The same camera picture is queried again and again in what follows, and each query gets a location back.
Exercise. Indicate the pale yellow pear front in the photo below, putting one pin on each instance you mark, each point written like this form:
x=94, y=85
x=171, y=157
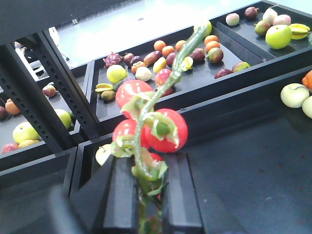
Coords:
x=307, y=107

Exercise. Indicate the red apple rear tray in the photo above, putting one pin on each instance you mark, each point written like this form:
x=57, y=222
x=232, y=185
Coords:
x=162, y=76

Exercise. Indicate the yellow starfruit right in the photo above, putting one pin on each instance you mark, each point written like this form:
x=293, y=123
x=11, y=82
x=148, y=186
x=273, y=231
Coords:
x=299, y=31

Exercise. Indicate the large green apple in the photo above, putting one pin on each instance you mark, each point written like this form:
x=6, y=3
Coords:
x=278, y=36

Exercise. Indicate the orange fruit front tray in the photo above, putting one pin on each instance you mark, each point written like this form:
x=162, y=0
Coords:
x=307, y=80

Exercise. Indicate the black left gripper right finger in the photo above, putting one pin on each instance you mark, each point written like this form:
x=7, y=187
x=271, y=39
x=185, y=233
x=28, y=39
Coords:
x=181, y=212

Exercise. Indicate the yellow green pomelo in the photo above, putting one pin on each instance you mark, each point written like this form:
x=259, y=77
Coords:
x=116, y=73

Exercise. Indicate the pale yellow pear left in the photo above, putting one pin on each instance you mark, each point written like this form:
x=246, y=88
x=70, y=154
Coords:
x=293, y=95

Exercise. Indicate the cherry tomato bunch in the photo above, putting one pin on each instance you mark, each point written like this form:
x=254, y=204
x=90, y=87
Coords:
x=165, y=127

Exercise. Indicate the pale yellow pear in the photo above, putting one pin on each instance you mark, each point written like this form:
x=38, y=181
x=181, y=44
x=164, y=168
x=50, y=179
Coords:
x=293, y=95
x=307, y=107

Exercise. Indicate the pale apple left corner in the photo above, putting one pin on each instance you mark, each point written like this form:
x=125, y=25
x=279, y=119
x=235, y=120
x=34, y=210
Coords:
x=103, y=153

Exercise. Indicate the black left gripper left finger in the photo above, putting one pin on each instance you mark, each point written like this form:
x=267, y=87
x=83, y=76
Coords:
x=103, y=202

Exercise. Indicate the yellow green citrus back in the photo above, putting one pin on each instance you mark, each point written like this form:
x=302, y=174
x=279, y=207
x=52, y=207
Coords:
x=208, y=27

